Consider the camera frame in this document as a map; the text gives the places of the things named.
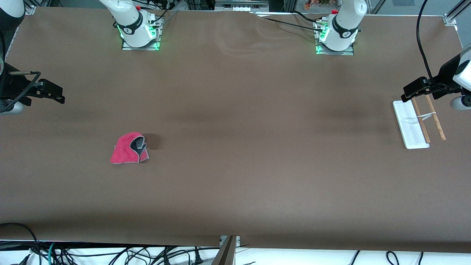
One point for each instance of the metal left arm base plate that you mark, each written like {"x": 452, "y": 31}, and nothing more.
{"x": 335, "y": 52}

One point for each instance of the aluminium frame corner bracket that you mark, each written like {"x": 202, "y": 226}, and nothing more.
{"x": 30, "y": 8}
{"x": 454, "y": 14}

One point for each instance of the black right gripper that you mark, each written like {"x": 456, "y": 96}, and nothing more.
{"x": 10, "y": 87}

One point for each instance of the grey power strip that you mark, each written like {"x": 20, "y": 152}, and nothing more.
{"x": 243, "y": 4}

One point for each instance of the orange background object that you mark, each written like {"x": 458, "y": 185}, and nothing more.
{"x": 318, "y": 3}

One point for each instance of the white rectangular tray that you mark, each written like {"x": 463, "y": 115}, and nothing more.
{"x": 408, "y": 121}

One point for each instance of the aluminium frame post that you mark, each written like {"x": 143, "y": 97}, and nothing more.
{"x": 289, "y": 5}

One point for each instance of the brown table cover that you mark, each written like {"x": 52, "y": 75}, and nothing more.
{"x": 235, "y": 165}

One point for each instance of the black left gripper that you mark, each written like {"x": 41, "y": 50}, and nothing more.
{"x": 443, "y": 85}

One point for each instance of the red and grey towel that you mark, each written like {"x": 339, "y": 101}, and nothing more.
{"x": 125, "y": 149}

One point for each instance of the grey table support post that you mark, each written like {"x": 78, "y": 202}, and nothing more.
{"x": 226, "y": 254}

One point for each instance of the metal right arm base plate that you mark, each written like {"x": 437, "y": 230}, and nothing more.
{"x": 140, "y": 47}

